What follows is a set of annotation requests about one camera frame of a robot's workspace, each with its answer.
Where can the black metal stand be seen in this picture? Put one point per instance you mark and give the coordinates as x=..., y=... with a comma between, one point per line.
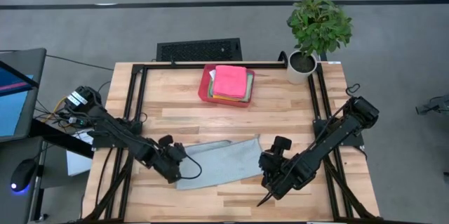
x=438, y=106

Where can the laptop screen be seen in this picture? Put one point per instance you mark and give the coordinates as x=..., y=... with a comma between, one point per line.
x=14, y=111

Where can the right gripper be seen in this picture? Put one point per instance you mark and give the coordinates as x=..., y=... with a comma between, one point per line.
x=287, y=171

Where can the grey microfiber towel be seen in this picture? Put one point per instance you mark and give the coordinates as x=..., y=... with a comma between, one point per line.
x=224, y=164

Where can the dark grey side desk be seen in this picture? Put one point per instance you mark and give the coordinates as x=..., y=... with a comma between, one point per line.
x=10, y=153

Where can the green leafy plant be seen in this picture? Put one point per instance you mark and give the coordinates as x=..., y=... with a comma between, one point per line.
x=319, y=24

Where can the white plant pot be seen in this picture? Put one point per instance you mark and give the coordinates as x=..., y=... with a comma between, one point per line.
x=294, y=76

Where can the translucent pink plastic bin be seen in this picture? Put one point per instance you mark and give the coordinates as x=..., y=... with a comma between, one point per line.
x=203, y=90

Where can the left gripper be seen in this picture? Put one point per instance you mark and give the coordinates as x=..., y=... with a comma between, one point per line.
x=172, y=162

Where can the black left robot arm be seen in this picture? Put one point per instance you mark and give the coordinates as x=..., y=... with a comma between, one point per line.
x=119, y=132

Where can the white paper sheet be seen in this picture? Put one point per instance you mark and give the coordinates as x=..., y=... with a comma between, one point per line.
x=77, y=164

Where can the black computer mouse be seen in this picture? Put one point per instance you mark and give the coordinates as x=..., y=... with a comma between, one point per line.
x=22, y=175

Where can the pink microfiber towel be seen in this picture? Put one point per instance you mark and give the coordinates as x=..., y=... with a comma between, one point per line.
x=229, y=81

